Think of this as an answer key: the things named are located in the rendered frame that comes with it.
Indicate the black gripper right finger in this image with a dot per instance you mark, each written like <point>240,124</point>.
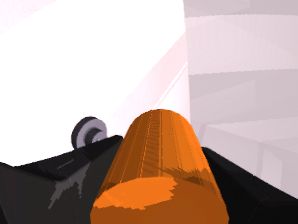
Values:
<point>250,200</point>

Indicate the orange knob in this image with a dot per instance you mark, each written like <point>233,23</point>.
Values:
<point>159,176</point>

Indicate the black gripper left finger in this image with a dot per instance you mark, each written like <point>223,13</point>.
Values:
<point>57,190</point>

